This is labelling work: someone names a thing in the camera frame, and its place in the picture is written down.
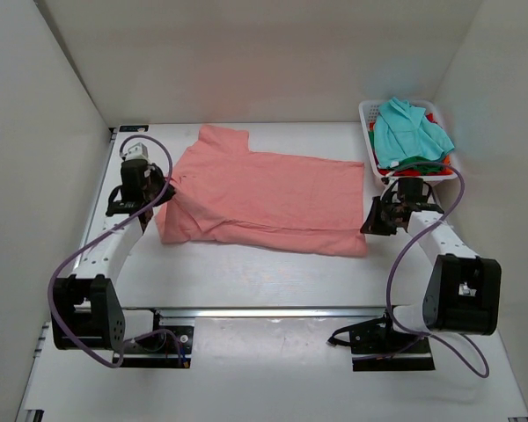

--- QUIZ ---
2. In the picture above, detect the aluminium rail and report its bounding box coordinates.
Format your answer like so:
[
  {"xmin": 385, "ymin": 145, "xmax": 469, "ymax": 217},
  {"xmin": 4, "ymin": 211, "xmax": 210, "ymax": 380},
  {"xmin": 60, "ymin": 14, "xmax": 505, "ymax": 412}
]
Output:
[{"xmin": 109, "ymin": 305, "xmax": 476, "ymax": 320}]

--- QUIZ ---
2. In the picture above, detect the green t shirt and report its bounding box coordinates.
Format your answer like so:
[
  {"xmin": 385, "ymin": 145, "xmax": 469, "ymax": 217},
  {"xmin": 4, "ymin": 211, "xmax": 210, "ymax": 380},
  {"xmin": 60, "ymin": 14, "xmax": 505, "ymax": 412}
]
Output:
[{"xmin": 395, "ymin": 156, "xmax": 445, "ymax": 176}]

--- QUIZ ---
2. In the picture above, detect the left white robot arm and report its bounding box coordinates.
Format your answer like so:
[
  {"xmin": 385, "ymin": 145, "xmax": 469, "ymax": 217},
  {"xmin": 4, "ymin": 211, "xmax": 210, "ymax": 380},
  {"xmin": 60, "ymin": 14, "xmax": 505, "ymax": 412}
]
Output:
[{"xmin": 52, "ymin": 156, "xmax": 174, "ymax": 351}]

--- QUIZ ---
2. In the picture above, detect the teal t shirt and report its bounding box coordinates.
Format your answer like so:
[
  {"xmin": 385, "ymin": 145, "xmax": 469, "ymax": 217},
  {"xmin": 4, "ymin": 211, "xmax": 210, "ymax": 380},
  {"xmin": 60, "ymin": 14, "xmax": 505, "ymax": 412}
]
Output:
[{"xmin": 373, "ymin": 98, "xmax": 455, "ymax": 169}]

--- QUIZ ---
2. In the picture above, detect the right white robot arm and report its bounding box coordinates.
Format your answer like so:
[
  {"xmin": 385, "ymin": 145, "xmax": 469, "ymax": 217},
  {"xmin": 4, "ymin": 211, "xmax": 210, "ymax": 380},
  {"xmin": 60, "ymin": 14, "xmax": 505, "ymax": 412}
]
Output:
[{"xmin": 327, "ymin": 177, "xmax": 502, "ymax": 358}]

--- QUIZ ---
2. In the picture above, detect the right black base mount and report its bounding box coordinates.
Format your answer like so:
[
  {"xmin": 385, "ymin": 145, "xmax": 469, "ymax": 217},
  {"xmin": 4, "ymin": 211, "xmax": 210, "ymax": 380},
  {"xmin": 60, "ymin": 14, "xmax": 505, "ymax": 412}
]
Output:
[{"xmin": 326, "ymin": 308, "xmax": 436, "ymax": 372}]

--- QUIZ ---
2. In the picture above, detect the small dark label sticker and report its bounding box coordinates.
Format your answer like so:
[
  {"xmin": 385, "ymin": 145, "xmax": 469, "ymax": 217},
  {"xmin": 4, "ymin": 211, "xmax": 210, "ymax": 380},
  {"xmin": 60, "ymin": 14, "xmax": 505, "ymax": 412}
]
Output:
[{"xmin": 118, "ymin": 125, "xmax": 149, "ymax": 133}]

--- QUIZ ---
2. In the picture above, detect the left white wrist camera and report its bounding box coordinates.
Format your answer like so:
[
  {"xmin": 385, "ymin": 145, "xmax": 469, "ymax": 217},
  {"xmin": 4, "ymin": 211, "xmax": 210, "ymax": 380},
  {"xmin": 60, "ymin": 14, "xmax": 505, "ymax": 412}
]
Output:
[{"xmin": 120, "ymin": 142, "xmax": 150, "ymax": 164}]

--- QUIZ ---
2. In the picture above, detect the white plastic basket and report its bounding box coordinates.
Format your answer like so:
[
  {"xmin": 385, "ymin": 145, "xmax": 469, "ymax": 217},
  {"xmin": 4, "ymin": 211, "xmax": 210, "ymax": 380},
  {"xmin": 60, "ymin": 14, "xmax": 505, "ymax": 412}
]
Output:
[{"xmin": 359, "ymin": 99, "xmax": 457, "ymax": 186}]

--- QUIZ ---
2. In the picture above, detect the salmon pink t shirt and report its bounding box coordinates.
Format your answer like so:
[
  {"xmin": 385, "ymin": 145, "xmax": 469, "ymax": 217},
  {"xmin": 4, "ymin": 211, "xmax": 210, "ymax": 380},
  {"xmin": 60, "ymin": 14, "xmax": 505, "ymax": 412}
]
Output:
[{"xmin": 156, "ymin": 125, "xmax": 367, "ymax": 258}]

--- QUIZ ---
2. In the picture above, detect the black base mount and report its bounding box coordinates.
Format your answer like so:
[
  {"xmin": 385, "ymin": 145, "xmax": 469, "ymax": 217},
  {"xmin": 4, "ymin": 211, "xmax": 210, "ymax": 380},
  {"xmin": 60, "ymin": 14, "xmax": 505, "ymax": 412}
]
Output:
[
  {"xmin": 326, "ymin": 308, "xmax": 436, "ymax": 372},
  {"xmin": 121, "ymin": 309, "xmax": 195, "ymax": 369}
]

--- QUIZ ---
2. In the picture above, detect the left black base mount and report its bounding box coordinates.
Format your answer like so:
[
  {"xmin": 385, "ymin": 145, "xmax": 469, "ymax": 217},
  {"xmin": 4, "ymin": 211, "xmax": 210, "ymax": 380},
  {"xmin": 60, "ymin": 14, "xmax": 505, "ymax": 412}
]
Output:
[{"xmin": 121, "ymin": 309, "xmax": 195, "ymax": 369}]

